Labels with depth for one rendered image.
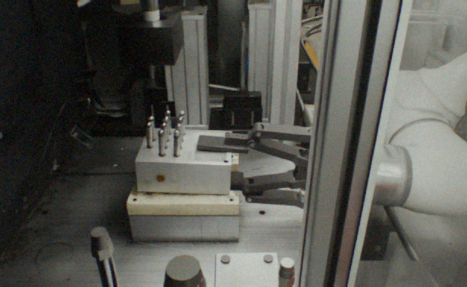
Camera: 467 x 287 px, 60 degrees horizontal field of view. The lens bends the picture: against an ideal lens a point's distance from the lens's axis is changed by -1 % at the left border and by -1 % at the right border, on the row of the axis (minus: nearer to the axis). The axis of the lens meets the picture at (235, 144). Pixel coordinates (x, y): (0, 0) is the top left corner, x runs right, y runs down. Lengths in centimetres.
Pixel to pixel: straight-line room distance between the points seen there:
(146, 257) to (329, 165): 33
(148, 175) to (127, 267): 12
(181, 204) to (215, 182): 5
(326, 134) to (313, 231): 9
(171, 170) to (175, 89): 30
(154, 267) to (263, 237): 16
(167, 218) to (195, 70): 33
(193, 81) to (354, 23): 55
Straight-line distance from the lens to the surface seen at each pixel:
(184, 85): 80
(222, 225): 57
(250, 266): 31
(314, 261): 38
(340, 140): 31
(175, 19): 51
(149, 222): 57
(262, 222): 62
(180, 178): 54
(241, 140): 55
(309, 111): 104
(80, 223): 66
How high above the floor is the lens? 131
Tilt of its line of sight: 29 degrees down
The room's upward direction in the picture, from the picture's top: straight up
